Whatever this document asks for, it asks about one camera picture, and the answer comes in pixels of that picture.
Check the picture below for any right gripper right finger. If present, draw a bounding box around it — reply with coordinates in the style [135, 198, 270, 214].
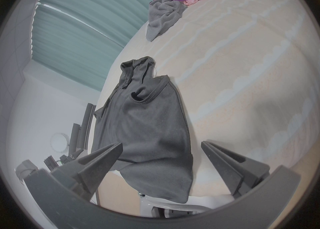
[201, 141, 271, 200]

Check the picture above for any black T-shirt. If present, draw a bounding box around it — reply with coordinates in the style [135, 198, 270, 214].
[90, 56, 194, 204]

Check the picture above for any bed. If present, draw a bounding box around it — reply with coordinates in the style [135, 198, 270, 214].
[96, 0, 320, 198]

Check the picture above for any blue-green curtain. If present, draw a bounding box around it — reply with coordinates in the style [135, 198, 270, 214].
[37, 0, 190, 48]
[31, 4, 125, 93]

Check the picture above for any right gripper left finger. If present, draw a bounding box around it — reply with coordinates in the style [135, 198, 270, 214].
[51, 142, 123, 201]

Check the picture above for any grey garment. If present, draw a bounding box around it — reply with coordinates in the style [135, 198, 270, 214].
[146, 0, 188, 42]

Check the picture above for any dark chest of drawers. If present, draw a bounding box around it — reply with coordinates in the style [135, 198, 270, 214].
[69, 103, 97, 158]

